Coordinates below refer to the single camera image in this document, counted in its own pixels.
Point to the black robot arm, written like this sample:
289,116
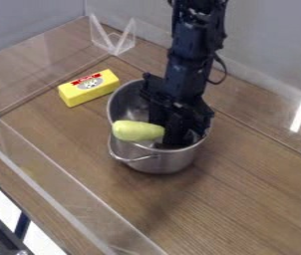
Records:
203,12

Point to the clear acrylic corner bracket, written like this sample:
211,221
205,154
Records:
117,42

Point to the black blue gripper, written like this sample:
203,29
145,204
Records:
174,94

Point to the yellow butter block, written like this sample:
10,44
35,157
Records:
89,88

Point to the silver metal pot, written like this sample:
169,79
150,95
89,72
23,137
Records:
146,156

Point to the clear acrylic front barrier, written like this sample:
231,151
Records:
101,225

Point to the dark metal table frame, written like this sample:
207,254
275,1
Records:
2,232

